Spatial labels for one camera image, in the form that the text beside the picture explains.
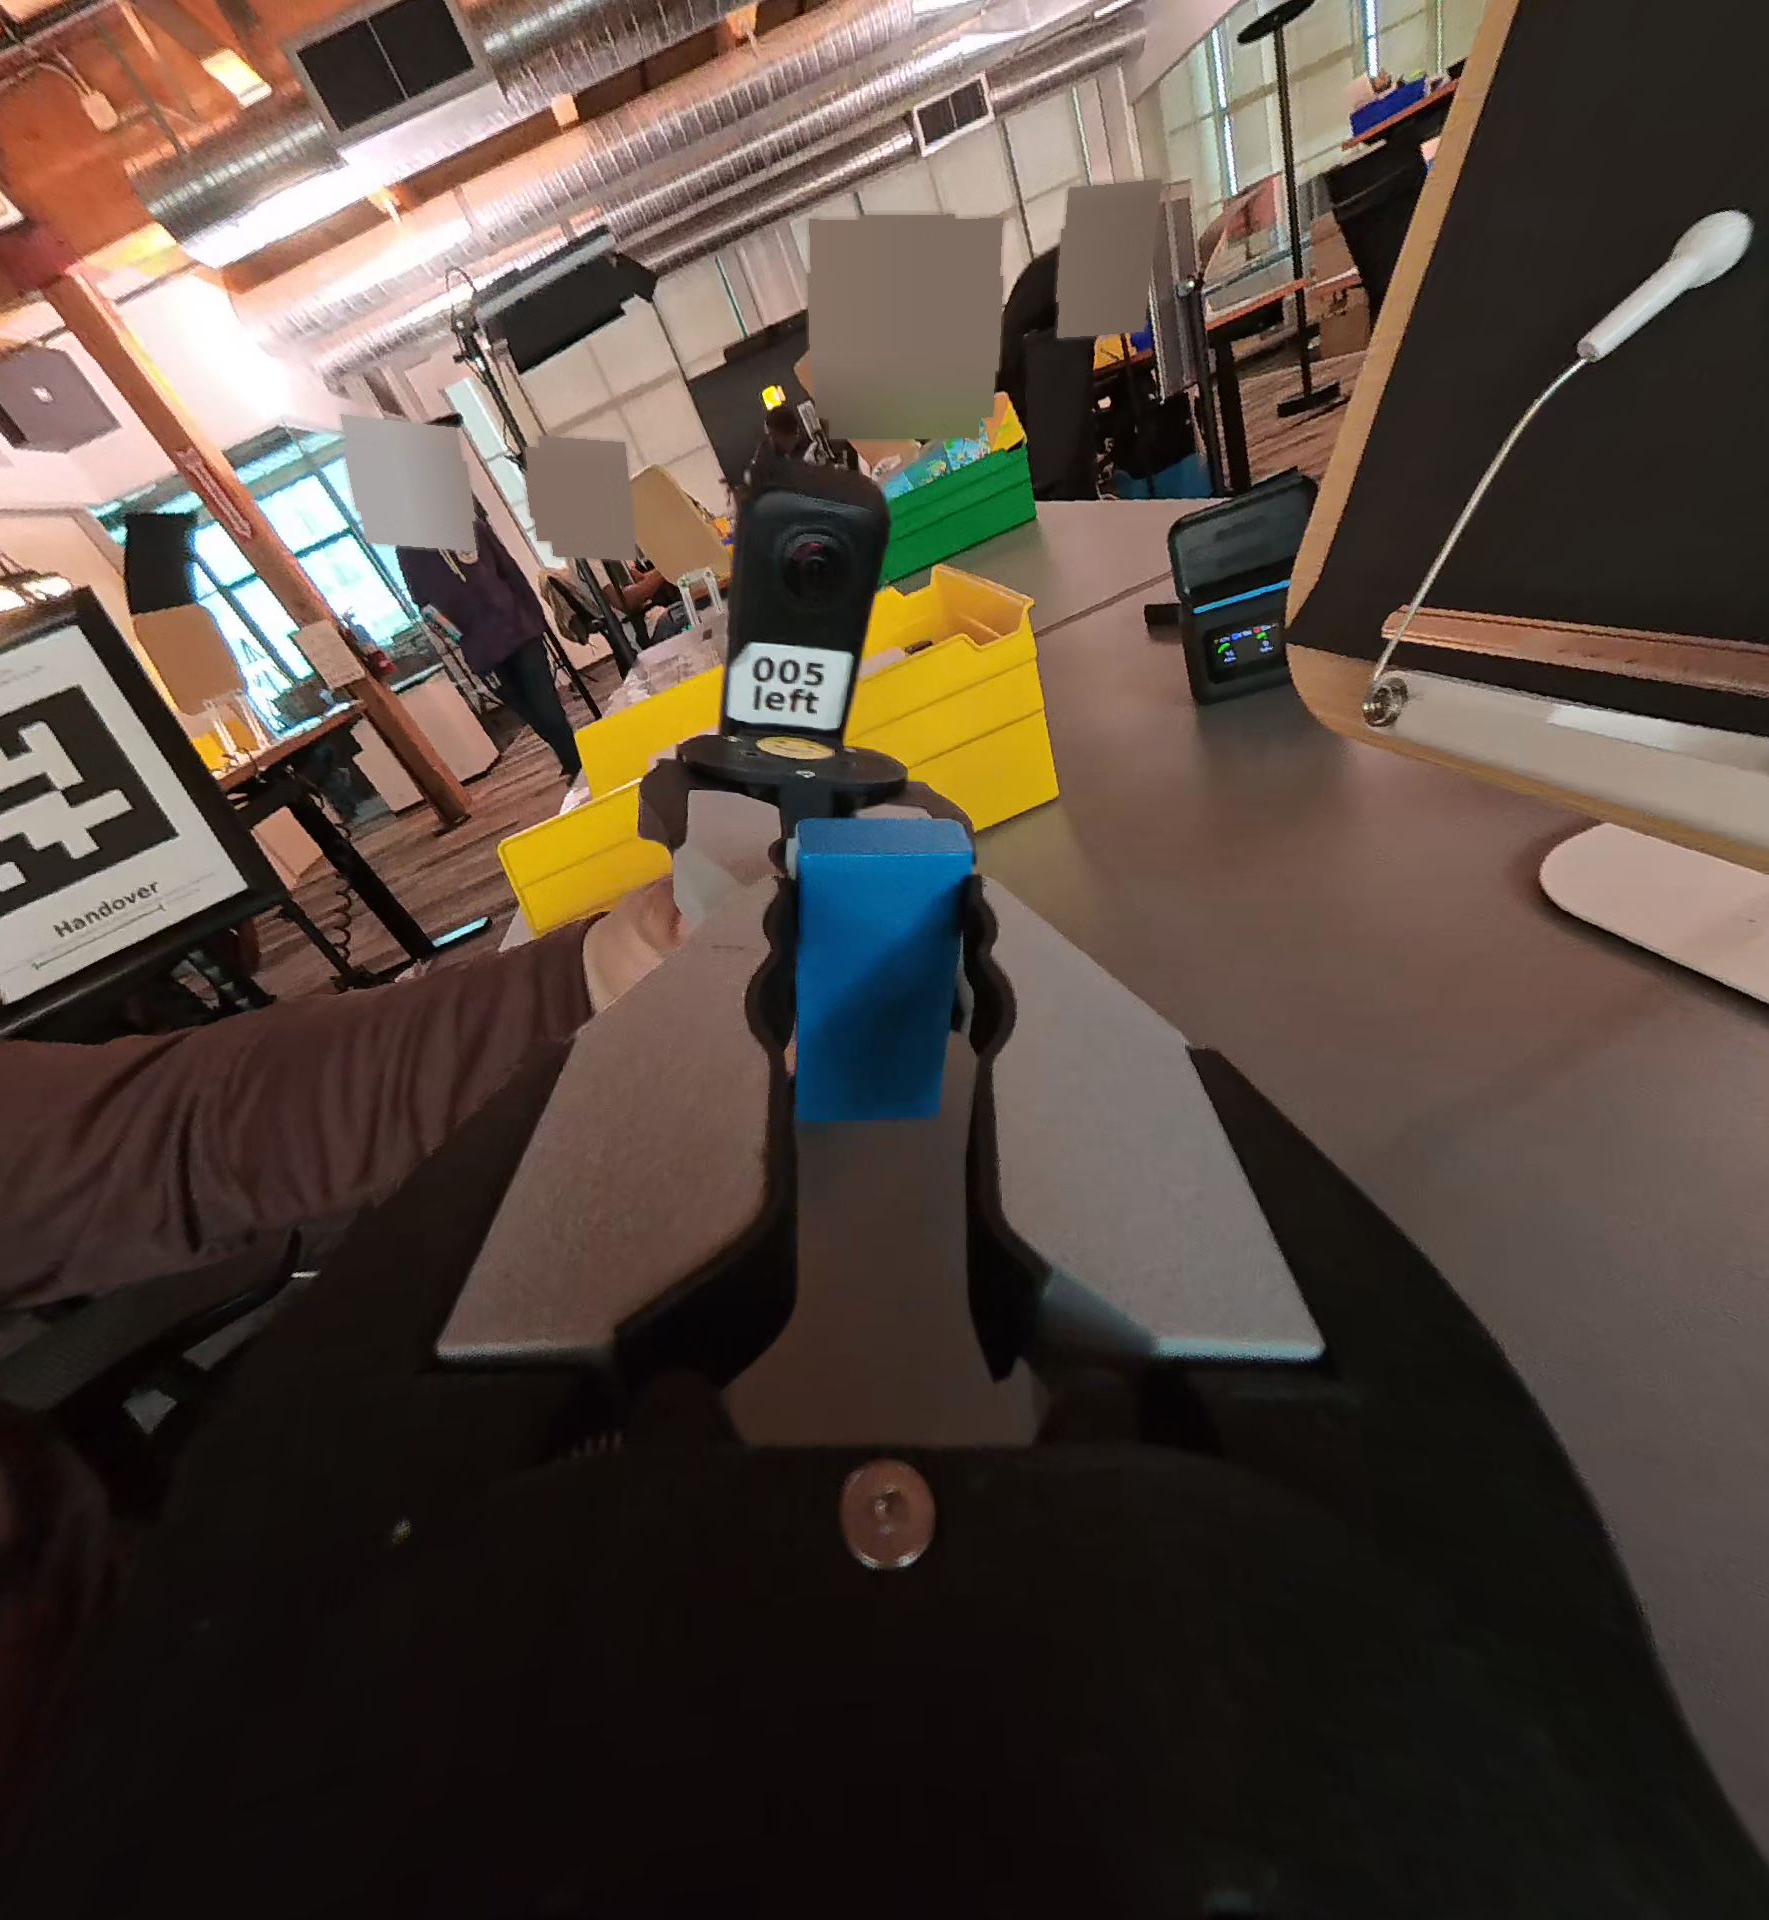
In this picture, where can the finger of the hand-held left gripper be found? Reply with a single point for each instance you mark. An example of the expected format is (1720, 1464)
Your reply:
(721, 863)

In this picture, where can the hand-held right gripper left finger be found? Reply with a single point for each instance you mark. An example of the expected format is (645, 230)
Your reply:
(628, 1170)

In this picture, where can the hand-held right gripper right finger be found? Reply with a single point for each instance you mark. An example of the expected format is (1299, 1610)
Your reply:
(1124, 1185)

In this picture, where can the blue rectangular block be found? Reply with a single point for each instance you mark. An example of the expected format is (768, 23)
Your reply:
(876, 974)

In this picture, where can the person's left forearm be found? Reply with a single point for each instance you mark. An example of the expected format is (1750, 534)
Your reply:
(224, 1109)

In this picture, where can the person's left hand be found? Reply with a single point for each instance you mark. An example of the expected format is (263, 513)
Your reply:
(637, 944)

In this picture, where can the shallow yellow plastic bin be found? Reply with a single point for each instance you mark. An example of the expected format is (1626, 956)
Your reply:
(583, 877)

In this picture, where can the green plastic bin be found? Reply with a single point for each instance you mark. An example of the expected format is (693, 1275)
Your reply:
(959, 517)

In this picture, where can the large yellow plastic bin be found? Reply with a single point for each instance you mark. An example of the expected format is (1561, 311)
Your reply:
(959, 705)

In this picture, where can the black studio softbox light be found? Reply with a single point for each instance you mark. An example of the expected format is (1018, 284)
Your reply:
(561, 314)

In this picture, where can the black device with small screen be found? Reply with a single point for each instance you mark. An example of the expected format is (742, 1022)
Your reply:
(1243, 585)

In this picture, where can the black floor stand pole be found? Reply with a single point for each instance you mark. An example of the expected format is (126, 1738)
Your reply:
(1286, 180)

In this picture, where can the small black studio light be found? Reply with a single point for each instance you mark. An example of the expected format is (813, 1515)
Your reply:
(162, 558)

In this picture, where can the framed marker tag sign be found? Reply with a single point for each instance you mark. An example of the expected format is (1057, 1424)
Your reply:
(73, 810)

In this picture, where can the ceiling air vent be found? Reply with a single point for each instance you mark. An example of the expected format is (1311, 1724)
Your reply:
(381, 68)

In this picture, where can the black board with wooden edge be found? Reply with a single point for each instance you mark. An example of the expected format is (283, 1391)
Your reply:
(1649, 495)

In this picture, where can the silver ventilation duct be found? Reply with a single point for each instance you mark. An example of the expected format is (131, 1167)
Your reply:
(765, 166)

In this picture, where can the wooden support post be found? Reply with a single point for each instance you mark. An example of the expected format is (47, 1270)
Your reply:
(118, 358)

